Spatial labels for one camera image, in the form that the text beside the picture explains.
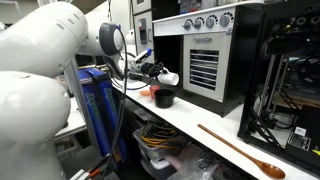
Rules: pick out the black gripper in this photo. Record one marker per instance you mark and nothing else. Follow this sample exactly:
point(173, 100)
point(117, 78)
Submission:
point(151, 69)

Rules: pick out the white cup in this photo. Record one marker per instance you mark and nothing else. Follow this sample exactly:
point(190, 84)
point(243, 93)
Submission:
point(169, 78)

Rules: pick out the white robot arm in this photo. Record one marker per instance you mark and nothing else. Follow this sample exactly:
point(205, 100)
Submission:
point(34, 107)

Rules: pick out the orange plastic cup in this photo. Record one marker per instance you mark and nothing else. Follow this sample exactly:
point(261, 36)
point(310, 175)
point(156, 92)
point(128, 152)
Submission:
point(153, 89)

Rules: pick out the black bowl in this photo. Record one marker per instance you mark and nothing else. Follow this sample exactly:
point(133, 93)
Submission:
point(164, 98)

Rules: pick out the orange round lid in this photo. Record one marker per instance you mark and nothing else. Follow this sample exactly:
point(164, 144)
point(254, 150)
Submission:
point(145, 93)

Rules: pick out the blue standing case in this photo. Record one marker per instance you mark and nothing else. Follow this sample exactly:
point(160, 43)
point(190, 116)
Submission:
point(102, 105)

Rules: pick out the white toy kitchen stove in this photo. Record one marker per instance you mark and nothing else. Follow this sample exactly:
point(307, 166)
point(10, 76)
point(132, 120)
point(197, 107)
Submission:
point(211, 49)

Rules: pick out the clear plastic storage bin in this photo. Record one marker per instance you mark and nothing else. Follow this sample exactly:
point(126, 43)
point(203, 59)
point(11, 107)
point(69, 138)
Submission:
point(153, 157)

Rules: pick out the clear plastic bag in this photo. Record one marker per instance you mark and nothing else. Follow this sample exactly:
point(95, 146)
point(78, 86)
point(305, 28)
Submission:
point(197, 165)

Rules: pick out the long wooden spoon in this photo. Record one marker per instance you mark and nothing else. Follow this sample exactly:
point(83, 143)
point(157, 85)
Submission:
point(268, 169)

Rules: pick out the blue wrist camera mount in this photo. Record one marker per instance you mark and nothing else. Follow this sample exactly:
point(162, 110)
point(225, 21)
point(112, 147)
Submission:
point(147, 52)

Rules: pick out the black 3D printer frame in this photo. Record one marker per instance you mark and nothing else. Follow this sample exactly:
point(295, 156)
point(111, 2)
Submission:
point(281, 112)

